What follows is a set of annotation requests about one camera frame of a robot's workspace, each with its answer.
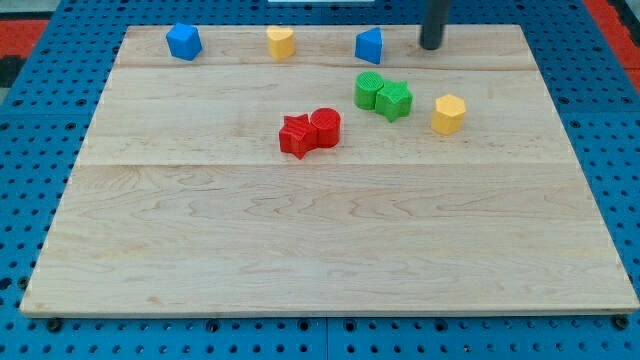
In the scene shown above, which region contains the yellow heart block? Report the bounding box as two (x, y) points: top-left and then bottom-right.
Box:
(266, 26), (296, 61)

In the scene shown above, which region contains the blue cube block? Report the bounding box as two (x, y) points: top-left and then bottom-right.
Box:
(166, 23), (202, 61)

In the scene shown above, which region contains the red star block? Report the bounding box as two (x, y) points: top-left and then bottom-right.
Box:
(279, 114), (318, 159)

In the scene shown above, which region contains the light wooden board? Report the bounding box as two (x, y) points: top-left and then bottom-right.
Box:
(21, 25), (639, 318)

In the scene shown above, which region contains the red cylinder block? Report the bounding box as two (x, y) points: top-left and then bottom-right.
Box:
(311, 108), (341, 148)

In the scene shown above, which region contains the yellow hexagon block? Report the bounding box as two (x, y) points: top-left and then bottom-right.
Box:
(431, 94), (466, 135)

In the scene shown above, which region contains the green star block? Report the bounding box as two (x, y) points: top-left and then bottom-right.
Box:
(374, 79), (413, 122)

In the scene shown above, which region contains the green cylinder block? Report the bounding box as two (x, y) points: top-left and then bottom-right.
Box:
(354, 71), (384, 110)

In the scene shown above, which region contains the blue triangle block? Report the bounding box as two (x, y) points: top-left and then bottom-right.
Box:
(354, 27), (383, 65)

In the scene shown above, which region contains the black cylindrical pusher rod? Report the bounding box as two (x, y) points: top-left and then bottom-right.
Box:
(419, 0), (451, 50)

